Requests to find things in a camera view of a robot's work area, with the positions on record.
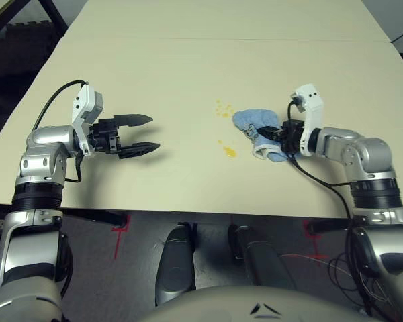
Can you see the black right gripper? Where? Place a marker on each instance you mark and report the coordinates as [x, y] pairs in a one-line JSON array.
[[292, 135]]

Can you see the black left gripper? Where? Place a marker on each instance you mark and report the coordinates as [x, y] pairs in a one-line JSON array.
[[104, 137]]

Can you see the light blue terry rag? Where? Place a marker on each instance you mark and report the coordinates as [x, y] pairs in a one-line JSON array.
[[255, 117]]

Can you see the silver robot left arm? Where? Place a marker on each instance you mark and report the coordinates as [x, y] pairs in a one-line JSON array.
[[42, 141]]

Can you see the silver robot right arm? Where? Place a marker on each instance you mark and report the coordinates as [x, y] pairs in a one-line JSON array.
[[366, 147]]

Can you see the yellow liquid puddle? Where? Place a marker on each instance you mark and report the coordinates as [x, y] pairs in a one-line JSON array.
[[230, 152]]

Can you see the yellow liquid droplet cluster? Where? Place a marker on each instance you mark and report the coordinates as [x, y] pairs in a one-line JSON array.
[[225, 112]]

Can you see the red floor tape cross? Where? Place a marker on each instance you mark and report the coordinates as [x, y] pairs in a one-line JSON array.
[[117, 241], [317, 256]]

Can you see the dark grey robot right leg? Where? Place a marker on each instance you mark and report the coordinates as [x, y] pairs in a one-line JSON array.
[[262, 261]]

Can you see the dark grey robot leg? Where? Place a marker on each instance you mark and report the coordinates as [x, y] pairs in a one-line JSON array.
[[262, 261], [174, 265]]

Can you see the dark grey robot left leg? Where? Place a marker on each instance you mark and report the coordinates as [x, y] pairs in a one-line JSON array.
[[174, 265]]

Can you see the grey robot torso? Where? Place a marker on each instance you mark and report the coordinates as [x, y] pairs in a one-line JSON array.
[[221, 305]]

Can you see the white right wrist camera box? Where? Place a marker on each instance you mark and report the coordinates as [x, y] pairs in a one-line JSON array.
[[312, 110]]

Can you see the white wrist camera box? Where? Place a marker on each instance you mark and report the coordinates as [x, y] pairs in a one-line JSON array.
[[312, 110], [84, 107]]

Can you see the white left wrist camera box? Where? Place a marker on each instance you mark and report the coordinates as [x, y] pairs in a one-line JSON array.
[[84, 107]]

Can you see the black metal frame strut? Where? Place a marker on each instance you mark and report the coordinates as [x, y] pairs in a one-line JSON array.
[[6, 15], [53, 15]]

